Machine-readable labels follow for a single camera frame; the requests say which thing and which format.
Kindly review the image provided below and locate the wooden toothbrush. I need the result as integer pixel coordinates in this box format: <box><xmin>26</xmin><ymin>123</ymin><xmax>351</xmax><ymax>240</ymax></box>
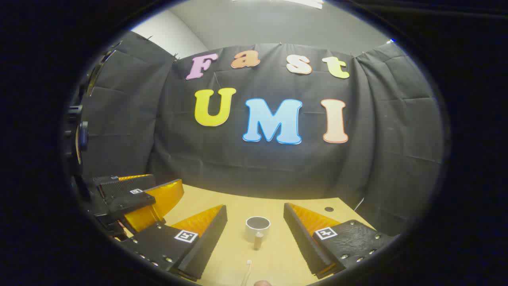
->
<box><xmin>240</xmin><ymin>260</ymin><xmax>253</xmax><ymax>286</ymax></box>

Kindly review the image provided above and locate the black backdrop cloth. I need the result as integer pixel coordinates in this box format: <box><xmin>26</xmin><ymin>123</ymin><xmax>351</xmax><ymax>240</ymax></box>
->
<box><xmin>81</xmin><ymin>31</ymin><xmax>444</xmax><ymax>237</ymax></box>

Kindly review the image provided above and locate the light wooden desktop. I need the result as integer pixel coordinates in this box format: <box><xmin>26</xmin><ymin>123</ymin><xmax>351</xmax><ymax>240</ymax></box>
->
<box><xmin>115</xmin><ymin>184</ymin><xmax>375</xmax><ymax>286</ymax></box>

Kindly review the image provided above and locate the white cup with wooden handle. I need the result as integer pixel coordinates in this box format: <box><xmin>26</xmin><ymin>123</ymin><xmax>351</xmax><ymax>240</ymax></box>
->
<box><xmin>245</xmin><ymin>216</ymin><xmax>271</xmax><ymax>250</ymax></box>

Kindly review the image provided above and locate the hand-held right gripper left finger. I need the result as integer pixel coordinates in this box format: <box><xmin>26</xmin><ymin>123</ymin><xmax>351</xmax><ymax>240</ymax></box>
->
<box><xmin>119</xmin><ymin>205</ymin><xmax>228</xmax><ymax>281</ymax></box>

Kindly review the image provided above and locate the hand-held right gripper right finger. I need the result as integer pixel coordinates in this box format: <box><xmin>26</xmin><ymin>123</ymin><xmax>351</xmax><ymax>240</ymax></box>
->
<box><xmin>283</xmin><ymin>203</ymin><xmax>393</xmax><ymax>278</ymax></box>

